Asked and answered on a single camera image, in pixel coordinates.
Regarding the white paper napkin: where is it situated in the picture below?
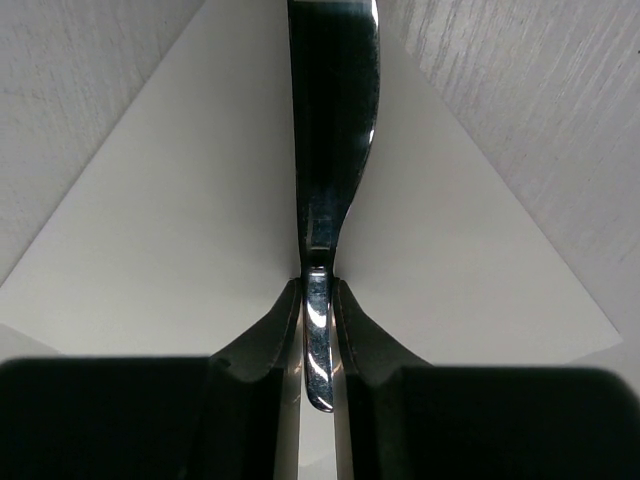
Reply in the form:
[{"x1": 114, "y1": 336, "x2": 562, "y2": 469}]
[{"x1": 1, "y1": 1, "x2": 618, "y2": 479}]

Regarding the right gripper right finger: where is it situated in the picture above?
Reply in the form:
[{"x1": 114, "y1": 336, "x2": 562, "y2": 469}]
[{"x1": 333, "y1": 280, "x2": 639, "y2": 479}]

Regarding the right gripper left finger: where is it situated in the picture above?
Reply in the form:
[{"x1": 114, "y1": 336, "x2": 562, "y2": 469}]
[{"x1": 1, "y1": 280, "x2": 301, "y2": 479}]

